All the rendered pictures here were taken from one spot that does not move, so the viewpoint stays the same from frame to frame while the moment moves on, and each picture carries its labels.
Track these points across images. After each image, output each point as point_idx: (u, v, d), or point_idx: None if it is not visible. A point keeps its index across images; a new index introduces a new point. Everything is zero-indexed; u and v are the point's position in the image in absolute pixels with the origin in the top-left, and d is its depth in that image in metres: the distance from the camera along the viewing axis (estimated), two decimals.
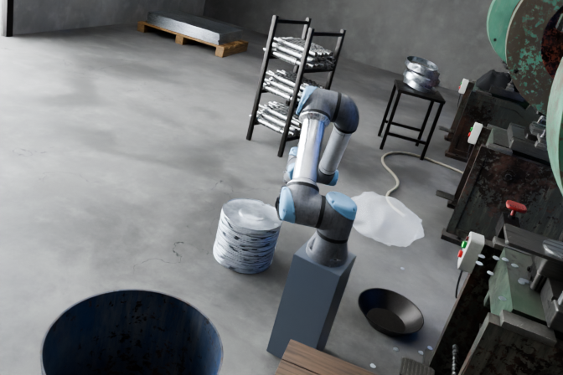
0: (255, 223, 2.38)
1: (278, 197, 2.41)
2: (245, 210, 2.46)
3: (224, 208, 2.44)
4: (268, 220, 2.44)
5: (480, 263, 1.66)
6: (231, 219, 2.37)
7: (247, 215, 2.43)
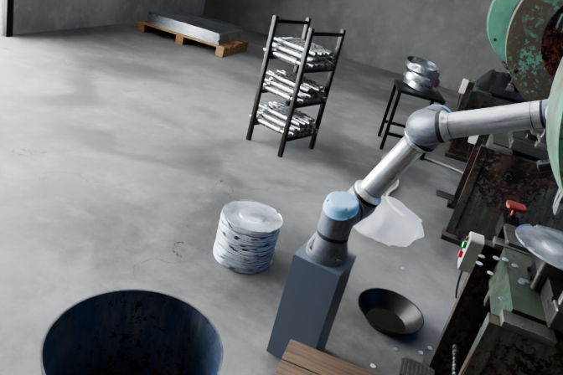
0: (536, 237, 1.61)
1: None
2: None
3: None
4: (544, 250, 1.53)
5: (480, 263, 1.66)
6: (550, 231, 1.68)
7: (560, 243, 1.59)
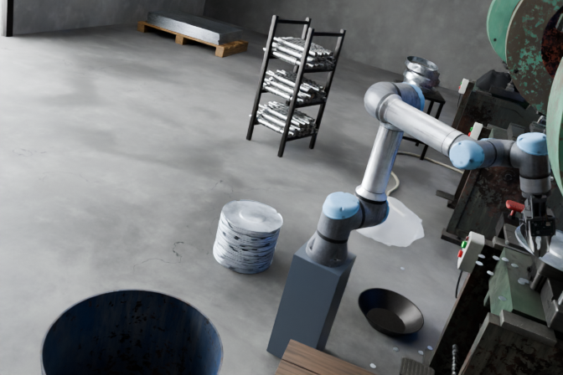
0: None
1: None
2: (554, 243, 1.58)
3: (519, 230, 1.63)
4: None
5: (480, 263, 1.66)
6: (526, 244, 1.54)
7: (555, 249, 1.55)
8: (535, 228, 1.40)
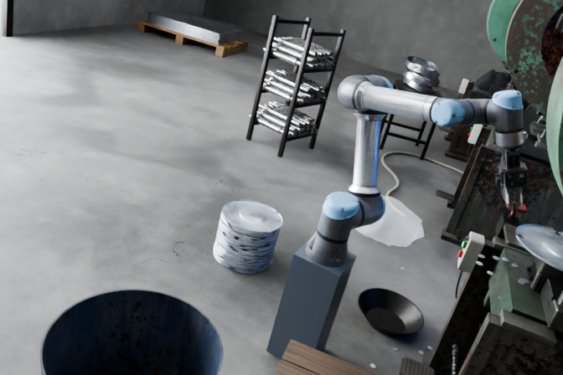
0: None
1: None
2: None
3: None
4: (558, 238, 1.64)
5: (480, 263, 1.66)
6: None
7: None
8: (509, 181, 1.49)
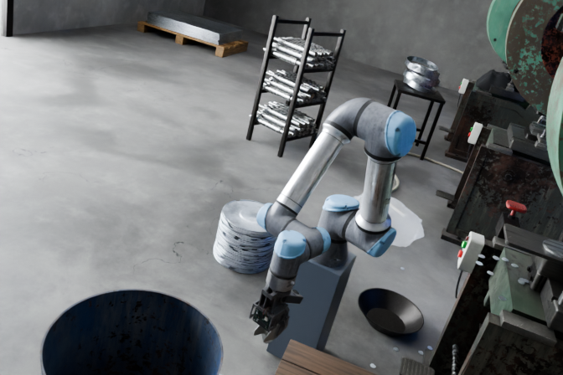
0: None
1: (285, 317, 1.43)
2: None
3: None
4: None
5: (480, 263, 1.66)
6: None
7: None
8: (257, 315, 1.40)
